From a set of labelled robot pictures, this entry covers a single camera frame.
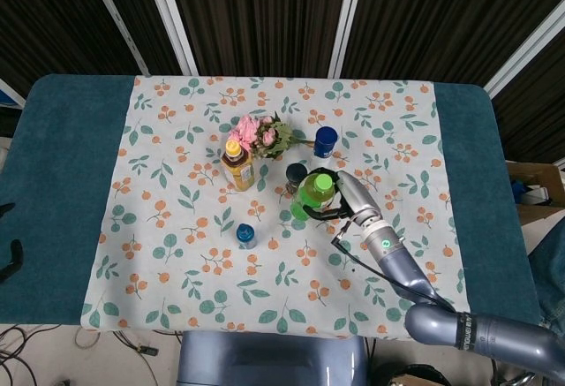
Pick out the orange fruit print tablecloth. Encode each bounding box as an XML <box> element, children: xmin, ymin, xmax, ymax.
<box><xmin>80</xmin><ymin>75</ymin><xmax>470</xmax><ymax>341</ymax></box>

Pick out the black capped pepper grinder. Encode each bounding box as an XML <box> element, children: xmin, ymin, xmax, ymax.
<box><xmin>284</xmin><ymin>163</ymin><xmax>309</xmax><ymax>197</ymax></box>

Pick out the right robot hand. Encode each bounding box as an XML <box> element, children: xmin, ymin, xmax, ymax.
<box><xmin>303</xmin><ymin>170</ymin><xmax>383</xmax><ymax>228</ymax></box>

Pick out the green tea bottle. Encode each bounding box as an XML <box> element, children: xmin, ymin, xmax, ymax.
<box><xmin>290</xmin><ymin>172</ymin><xmax>337</xmax><ymax>223</ymax></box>

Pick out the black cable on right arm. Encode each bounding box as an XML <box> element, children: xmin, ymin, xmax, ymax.
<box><xmin>332</xmin><ymin>221</ymin><xmax>456</xmax><ymax>313</ymax></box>

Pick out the white bottle with blue cap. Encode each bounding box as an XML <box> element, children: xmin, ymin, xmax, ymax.
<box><xmin>310</xmin><ymin>125</ymin><xmax>339</xmax><ymax>171</ymax></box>

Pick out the thin white partition post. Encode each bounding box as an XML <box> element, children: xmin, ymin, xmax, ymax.
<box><xmin>82</xmin><ymin>0</ymin><xmax>151</xmax><ymax>76</ymax></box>

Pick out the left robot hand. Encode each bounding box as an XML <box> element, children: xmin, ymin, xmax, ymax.
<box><xmin>0</xmin><ymin>201</ymin><xmax>24</xmax><ymax>284</ymax></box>

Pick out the grey blue robot torso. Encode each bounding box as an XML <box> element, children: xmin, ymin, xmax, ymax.
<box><xmin>176</xmin><ymin>330</ymin><xmax>370</xmax><ymax>386</ymax></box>

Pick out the wide white partition post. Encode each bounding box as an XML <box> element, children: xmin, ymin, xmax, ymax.
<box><xmin>140</xmin><ymin>0</ymin><xmax>199</xmax><ymax>76</ymax></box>
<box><xmin>328</xmin><ymin>0</ymin><xmax>368</xmax><ymax>79</ymax></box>
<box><xmin>483</xmin><ymin>0</ymin><xmax>565</xmax><ymax>98</ymax></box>

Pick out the teal table cover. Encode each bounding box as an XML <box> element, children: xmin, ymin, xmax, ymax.
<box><xmin>0</xmin><ymin>72</ymin><xmax>542</xmax><ymax>326</ymax></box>

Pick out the pink flower bouquet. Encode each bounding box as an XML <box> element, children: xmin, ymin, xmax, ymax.
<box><xmin>228</xmin><ymin>111</ymin><xmax>317</xmax><ymax>161</ymax></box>

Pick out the blue denim cloth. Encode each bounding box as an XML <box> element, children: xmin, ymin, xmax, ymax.
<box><xmin>527</xmin><ymin>222</ymin><xmax>565</xmax><ymax>329</ymax></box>

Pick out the yellow capped tea bottle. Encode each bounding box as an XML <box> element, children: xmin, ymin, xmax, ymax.
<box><xmin>220</xmin><ymin>139</ymin><xmax>257</xmax><ymax>193</ymax></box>

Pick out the cardboard box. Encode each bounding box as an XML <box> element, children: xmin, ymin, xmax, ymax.
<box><xmin>505</xmin><ymin>160</ymin><xmax>565</xmax><ymax>254</ymax></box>

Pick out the blue spray bottle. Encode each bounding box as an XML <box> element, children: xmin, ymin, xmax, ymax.
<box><xmin>235</xmin><ymin>223</ymin><xmax>259</xmax><ymax>250</ymax></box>

